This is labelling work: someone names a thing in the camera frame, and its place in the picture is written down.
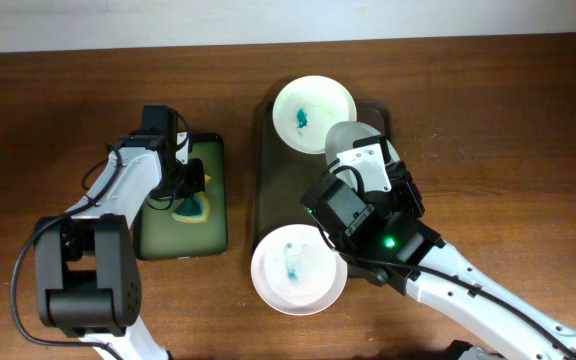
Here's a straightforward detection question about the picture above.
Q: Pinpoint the green yellow sponge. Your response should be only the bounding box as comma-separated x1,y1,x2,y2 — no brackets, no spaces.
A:
172,174,211,224

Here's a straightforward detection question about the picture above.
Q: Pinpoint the white plate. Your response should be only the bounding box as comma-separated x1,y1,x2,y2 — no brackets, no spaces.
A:
325,121,400,170
250,224,348,316
272,75,357,154

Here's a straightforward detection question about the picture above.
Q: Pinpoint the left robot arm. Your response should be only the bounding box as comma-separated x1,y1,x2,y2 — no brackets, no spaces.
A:
30,105,205,359

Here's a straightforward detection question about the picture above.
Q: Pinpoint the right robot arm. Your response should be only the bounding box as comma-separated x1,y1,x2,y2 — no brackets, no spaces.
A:
301,161,576,359

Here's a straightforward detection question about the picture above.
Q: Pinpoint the black water tray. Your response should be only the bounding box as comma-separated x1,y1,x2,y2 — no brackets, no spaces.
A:
133,133,228,261

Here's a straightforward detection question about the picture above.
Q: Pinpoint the large brown serving tray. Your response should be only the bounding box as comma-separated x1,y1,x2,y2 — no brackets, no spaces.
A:
251,99,392,279

